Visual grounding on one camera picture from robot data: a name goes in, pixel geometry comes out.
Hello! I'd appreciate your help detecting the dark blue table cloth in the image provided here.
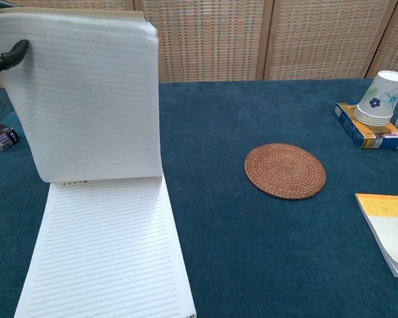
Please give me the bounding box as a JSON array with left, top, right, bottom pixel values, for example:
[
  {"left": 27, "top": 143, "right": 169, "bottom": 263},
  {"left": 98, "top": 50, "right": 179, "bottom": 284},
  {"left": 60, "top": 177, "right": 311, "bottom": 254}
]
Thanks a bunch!
[{"left": 0, "top": 78, "right": 398, "bottom": 318}]

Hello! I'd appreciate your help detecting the black box with gold print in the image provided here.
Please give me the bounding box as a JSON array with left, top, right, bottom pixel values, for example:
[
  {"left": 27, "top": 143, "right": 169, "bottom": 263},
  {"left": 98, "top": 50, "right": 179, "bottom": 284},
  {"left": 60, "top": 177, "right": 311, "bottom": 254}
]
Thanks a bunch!
[{"left": 0, "top": 117, "right": 20, "bottom": 153}]

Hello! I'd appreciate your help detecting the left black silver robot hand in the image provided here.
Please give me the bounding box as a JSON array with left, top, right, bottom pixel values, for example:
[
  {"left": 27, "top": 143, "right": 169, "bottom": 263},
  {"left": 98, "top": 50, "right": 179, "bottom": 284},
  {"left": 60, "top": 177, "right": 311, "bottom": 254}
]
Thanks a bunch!
[{"left": 0, "top": 38, "right": 30, "bottom": 71}]

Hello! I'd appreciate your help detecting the round woven rattan coaster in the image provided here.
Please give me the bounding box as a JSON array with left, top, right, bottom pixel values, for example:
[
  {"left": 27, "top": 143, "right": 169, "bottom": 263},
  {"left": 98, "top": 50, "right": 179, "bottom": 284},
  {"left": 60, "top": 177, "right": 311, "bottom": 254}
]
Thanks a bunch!
[{"left": 244, "top": 142, "right": 327, "bottom": 201}]

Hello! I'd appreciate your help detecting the floral paper cup stack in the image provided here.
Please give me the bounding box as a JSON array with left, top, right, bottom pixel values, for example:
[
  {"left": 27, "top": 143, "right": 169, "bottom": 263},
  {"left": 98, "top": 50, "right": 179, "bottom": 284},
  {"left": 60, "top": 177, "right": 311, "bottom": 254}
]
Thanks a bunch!
[{"left": 353, "top": 70, "right": 398, "bottom": 127}]

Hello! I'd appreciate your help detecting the cream notepad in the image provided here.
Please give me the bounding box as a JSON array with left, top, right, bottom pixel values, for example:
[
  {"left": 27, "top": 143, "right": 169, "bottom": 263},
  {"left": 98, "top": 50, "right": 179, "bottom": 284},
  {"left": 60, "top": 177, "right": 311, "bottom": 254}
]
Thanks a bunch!
[{"left": 0, "top": 6, "right": 198, "bottom": 318}]

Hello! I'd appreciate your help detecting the yellow and blue carton box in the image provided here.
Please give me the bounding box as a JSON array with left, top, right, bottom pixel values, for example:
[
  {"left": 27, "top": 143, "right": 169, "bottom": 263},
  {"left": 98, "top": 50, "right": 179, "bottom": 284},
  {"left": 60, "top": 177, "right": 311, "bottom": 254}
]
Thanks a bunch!
[{"left": 333, "top": 102, "right": 398, "bottom": 150}]

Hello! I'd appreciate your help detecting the woven bamboo folding screen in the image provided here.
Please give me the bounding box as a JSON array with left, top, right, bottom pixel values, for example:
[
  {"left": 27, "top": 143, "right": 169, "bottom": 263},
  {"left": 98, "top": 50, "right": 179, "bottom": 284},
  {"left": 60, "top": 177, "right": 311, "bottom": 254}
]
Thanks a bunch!
[{"left": 0, "top": 0, "right": 398, "bottom": 90}]

